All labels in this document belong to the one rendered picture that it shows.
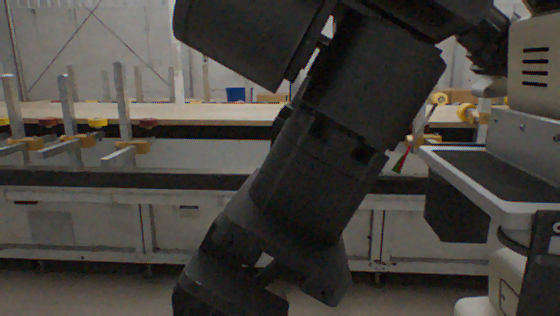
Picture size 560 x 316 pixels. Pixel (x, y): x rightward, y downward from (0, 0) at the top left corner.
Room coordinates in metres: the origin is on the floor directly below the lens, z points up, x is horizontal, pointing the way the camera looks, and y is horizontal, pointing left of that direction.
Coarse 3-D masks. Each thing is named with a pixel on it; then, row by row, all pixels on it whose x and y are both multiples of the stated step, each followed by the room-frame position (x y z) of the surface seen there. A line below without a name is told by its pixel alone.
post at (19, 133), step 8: (8, 80) 1.57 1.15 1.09; (8, 88) 1.57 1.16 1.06; (16, 88) 1.60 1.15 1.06; (8, 96) 1.57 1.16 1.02; (16, 96) 1.59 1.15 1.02; (8, 104) 1.57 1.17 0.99; (16, 104) 1.58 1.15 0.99; (8, 112) 1.57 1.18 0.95; (16, 112) 1.57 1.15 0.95; (16, 120) 1.57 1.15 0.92; (16, 128) 1.57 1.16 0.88; (16, 136) 1.57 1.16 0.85; (24, 136) 1.59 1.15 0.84; (24, 152) 1.58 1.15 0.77; (24, 160) 1.57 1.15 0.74
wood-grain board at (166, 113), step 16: (0, 112) 1.97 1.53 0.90; (32, 112) 1.98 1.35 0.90; (48, 112) 1.98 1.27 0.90; (80, 112) 1.98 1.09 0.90; (96, 112) 1.98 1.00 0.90; (112, 112) 1.98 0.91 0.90; (144, 112) 1.98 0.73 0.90; (160, 112) 1.98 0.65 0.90; (176, 112) 1.98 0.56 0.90; (192, 112) 1.98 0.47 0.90; (208, 112) 1.98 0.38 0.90; (224, 112) 1.98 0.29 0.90; (240, 112) 1.98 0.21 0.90; (256, 112) 1.98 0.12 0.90; (272, 112) 1.98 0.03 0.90; (448, 112) 1.97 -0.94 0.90
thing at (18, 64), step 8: (8, 0) 2.72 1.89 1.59; (8, 8) 2.71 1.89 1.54; (8, 16) 2.70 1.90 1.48; (8, 24) 2.71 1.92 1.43; (8, 32) 2.71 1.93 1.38; (16, 32) 2.74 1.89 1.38; (16, 40) 2.73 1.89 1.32; (16, 48) 2.71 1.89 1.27; (16, 56) 2.70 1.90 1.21; (16, 64) 2.71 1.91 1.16; (16, 72) 2.71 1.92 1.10; (24, 80) 2.73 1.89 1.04; (24, 88) 2.72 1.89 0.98; (24, 96) 2.71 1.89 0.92
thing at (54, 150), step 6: (96, 132) 1.68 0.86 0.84; (102, 132) 1.71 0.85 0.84; (96, 138) 1.66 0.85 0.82; (60, 144) 1.42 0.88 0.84; (66, 144) 1.44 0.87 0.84; (72, 144) 1.48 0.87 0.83; (78, 144) 1.52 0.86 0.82; (42, 150) 1.32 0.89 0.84; (48, 150) 1.33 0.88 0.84; (54, 150) 1.36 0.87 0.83; (60, 150) 1.40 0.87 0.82; (66, 150) 1.43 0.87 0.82; (36, 156) 1.30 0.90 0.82; (42, 156) 1.30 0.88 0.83; (48, 156) 1.32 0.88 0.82
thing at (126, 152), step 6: (144, 138) 1.67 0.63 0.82; (150, 138) 1.67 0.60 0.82; (150, 144) 1.67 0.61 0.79; (120, 150) 1.42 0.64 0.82; (126, 150) 1.43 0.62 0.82; (132, 150) 1.48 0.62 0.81; (108, 156) 1.32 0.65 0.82; (114, 156) 1.33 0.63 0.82; (120, 156) 1.37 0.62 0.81; (126, 156) 1.42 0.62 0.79; (102, 162) 1.28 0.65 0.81; (108, 162) 1.28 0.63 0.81; (114, 162) 1.32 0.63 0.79
